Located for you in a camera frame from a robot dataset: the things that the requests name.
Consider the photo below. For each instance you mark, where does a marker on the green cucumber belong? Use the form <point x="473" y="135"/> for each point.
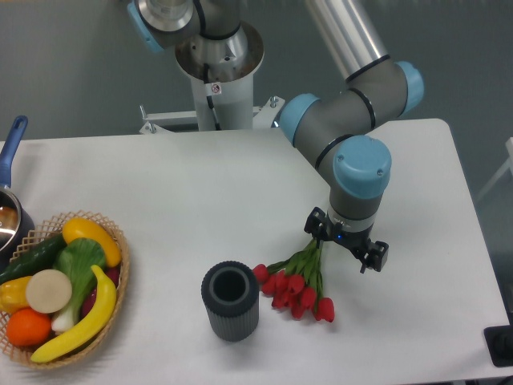
<point x="41" y="257"/>

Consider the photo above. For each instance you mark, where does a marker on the beige round disc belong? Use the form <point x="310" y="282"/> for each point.
<point x="48" y="291"/>

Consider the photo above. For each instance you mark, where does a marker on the orange fruit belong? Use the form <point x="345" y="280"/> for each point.
<point x="27" y="328"/>

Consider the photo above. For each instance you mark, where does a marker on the dark grey ribbed vase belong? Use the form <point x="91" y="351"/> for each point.
<point x="230" y="293"/>

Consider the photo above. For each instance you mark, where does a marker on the dark red vegetable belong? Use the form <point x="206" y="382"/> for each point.
<point x="114" y="274"/>

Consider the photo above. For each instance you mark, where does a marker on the green bok choy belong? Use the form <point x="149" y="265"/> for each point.
<point x="75" y="261"/>

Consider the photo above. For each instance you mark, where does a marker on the yellow banana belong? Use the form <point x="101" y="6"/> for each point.
<point x="87" y="328"/>

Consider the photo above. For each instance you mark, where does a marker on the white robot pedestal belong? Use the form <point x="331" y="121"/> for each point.
<point x="221" y="76"/>

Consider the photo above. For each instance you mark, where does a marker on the blue handled saucepan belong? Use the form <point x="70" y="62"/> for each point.
<point x="16" y="223"/>

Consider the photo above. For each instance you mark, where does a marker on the black device at edge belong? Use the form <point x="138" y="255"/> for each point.
<point x="499" y="344"/>

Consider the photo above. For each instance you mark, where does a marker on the red tulip bouquet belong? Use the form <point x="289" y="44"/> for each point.
<point x="296" y="284"/>

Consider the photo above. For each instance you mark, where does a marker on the yellow bell pepper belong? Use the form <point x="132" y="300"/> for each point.
<point x="13" y="295"/>

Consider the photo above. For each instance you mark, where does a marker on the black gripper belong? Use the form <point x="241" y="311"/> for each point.
<point x="352" y="235"/>

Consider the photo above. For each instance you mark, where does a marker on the woven wicker basket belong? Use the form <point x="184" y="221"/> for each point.
<point x="41" y="232"/>

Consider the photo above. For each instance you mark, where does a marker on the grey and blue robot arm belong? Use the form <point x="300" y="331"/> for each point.
<point x="334" y="136"/>

